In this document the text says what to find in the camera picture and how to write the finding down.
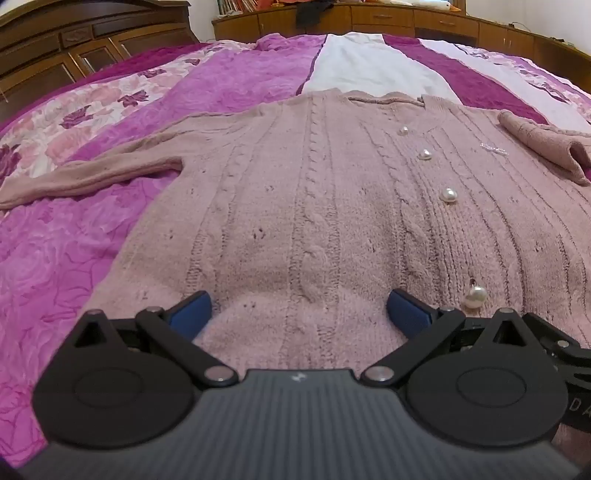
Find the pink knit cardigan sweater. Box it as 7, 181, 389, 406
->
0, 90, 591, 371

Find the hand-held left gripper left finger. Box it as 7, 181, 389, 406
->
69, 291, 239, 387

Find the magenta floral bedspread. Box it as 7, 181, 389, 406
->
0, 32, 591, 468

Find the brown wooden cabinet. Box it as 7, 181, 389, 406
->
211, 2, 591, 93

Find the dark cloth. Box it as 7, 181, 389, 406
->
295, 0, 343, 27

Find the row of books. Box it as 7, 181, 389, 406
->
217, 0, 278, 17

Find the dark wooden headboard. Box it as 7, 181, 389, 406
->
0, 0, 200, 121

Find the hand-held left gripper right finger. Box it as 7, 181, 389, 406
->
361, 289, 533, 387

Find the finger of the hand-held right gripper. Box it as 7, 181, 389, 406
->
524, 313, 591, 371

